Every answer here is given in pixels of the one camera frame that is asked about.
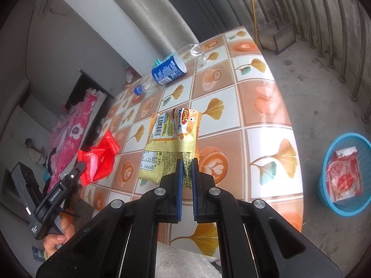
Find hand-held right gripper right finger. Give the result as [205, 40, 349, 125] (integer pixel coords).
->
[191, 158, 342, 278]

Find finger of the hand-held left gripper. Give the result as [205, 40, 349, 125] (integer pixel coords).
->
[67, 162, 87, 183]

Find blue label plastic bottle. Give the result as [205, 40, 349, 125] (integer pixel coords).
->
[133, 54, 189, 95]

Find grey curtain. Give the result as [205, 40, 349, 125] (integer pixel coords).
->
[114, 0, 200, 61]

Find yellow hose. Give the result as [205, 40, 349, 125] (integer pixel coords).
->
[247, 0, 259, 45]

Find person's left hand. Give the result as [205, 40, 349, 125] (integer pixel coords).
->
[43, 218, 76, 258]

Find large red snack bag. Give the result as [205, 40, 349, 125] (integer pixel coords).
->
[325, 147, 363, 202]

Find black chair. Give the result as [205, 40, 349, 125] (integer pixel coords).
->
[162, 0, 241, 47]

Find grey metal box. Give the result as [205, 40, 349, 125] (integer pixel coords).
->
[256, 20, 297, 55]

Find metal balcony railing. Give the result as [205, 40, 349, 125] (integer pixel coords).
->
[246, 0, 371, 139]

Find pink flowered blanket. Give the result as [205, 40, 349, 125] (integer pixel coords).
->
[48, 93, 97, 177]

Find yellow snack packet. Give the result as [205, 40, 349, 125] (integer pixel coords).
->
[137, 108, 202, 188]

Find blue plastic basket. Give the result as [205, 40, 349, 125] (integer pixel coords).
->
[318, 133, 371, 216]

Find black bed headboard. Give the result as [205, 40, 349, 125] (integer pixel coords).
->
[64, 69, 114, 112]

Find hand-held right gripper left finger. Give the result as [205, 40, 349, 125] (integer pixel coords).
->
[36, 159, 184, 278]

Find red plastic wrapper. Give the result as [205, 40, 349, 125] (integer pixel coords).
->
[77, 130, 121, 186]

